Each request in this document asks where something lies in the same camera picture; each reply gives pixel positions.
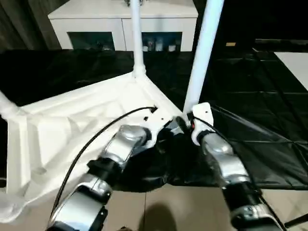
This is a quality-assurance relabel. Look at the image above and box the white plastic table leg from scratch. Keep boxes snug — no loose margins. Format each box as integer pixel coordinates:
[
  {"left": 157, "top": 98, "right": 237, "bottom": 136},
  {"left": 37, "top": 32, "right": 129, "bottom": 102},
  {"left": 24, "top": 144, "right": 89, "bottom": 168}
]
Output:
[
  {"left": 129, "top": 0, "right": 147, "bottom": 78},
  {"left": 182, "top": 0, "right": 225, "bottom": 121},
  {"left": 0, "top": 90, "right": 20, "bottom": 120}
]

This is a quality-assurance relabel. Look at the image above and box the white plastic table top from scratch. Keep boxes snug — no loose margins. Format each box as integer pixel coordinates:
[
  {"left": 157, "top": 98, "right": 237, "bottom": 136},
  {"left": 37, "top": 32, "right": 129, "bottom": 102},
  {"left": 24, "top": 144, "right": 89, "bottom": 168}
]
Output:
[{"left": 0, "top": 72, "right": 187, "bottom": 223}]

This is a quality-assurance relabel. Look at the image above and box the black mat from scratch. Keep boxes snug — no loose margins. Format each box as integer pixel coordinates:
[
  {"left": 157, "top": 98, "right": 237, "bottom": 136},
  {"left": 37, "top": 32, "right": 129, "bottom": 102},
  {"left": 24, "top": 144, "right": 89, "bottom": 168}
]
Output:
[{"left": 0, "top": 47, "right": 308, "bottom": 193}]

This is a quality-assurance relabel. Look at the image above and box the white flat panel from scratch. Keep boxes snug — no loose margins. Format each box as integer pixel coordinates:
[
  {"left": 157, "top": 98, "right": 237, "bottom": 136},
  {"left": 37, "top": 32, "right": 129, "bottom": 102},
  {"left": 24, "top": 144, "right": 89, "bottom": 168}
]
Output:
[{"left": 274, "top": 51, "right": 308, "bottom": 91}]

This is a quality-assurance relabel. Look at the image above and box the black metal bar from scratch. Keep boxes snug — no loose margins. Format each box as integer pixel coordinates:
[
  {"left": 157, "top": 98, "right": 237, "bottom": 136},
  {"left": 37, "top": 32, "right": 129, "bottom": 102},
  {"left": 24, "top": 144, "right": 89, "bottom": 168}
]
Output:
[{"left": 254, "top": 38, "right": 308, "bottom": 45}]

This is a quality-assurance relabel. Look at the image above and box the white cabinet with glass doors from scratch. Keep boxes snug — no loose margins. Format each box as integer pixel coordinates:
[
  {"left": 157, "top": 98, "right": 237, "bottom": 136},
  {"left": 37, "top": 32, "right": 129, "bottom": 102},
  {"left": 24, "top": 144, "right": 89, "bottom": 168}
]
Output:
[{"left": 47, "top": 0, "right": 199, "bottom": 51}]

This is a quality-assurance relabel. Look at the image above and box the grey curtain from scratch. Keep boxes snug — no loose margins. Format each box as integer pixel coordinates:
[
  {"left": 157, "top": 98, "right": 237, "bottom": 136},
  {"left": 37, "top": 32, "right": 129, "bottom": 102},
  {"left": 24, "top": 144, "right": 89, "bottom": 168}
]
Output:
[{"left": 0, "top": 0, "right": 61, "bottom": 51}]

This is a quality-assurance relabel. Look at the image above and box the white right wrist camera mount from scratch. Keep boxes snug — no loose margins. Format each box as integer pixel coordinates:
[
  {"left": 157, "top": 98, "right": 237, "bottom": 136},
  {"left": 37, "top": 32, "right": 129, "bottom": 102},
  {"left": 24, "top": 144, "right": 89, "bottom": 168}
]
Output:
[{"left": 191, "top": 102, "right": 215, "bottom": 146}]

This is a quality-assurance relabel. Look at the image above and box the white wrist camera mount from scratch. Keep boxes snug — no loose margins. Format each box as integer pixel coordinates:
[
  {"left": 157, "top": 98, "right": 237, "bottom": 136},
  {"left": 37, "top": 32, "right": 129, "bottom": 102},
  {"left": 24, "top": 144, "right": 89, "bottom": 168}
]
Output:
[
  {"left": 141, "top": 107, "right": 174, "bottom": 149},
  {"left": 191, "top": 102, "right": 215, "bottom": 146}
]

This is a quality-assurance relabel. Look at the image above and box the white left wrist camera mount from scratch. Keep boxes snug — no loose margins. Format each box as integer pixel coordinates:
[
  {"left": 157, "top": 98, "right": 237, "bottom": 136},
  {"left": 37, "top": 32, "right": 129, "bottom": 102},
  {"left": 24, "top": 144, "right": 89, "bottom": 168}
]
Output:
[{"left": 141, "top": 107, "right": 174, "bottom": 149}]

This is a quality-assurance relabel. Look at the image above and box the black folding table frame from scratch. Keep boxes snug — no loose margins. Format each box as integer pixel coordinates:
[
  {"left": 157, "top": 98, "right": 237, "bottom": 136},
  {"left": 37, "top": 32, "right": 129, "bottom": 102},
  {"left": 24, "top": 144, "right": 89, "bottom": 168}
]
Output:
[{"left": 283, "top": 211, "right": 308, "bottom": 228}]

